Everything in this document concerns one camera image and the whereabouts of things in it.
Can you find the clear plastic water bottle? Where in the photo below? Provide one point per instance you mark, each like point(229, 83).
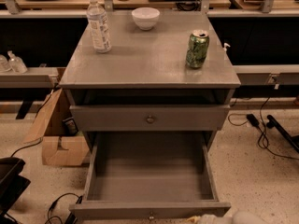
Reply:
point(97, 19)

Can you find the green soda can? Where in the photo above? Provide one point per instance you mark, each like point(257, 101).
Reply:
point(197, 48)

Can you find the black chair base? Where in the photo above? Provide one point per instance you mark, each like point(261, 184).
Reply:
point(12, 185)

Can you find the grey wooden drawer cabinet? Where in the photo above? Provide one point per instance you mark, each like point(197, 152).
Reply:
point(149, 68)

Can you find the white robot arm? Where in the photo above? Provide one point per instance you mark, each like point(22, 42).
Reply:
point(240, 217)

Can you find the yellow foam padded gripper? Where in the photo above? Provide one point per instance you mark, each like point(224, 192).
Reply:
point(215, 219)

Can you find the black power adapter with cable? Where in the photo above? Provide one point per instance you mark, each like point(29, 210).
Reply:
point(260, 125)

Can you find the grey top drawer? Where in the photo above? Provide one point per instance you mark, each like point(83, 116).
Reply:
point(91, 118)

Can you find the black stand leg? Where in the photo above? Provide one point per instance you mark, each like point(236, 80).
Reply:
point(292, 140)

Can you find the brown cardboard box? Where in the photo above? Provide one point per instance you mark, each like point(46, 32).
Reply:
point(59, 147)

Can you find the black handheld device with cable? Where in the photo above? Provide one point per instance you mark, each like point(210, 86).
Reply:
point(58, 212)

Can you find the white ceramic bowl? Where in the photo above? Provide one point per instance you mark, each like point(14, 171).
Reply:
point(145, 17)

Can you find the white pump dispenser top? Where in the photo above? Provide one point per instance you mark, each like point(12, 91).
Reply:
point(226, 46)

